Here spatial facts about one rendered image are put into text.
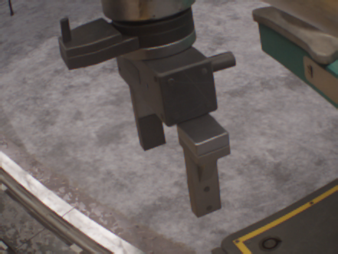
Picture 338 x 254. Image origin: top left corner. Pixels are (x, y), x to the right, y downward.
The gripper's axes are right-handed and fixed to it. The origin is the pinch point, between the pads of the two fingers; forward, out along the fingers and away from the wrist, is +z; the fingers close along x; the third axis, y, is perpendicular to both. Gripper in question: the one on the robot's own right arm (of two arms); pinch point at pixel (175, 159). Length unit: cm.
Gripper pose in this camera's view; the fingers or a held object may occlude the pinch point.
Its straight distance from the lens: 61.2
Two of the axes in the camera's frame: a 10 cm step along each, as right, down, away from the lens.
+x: -4.1, -4.6, 7.9
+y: 9.0, -3.3, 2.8
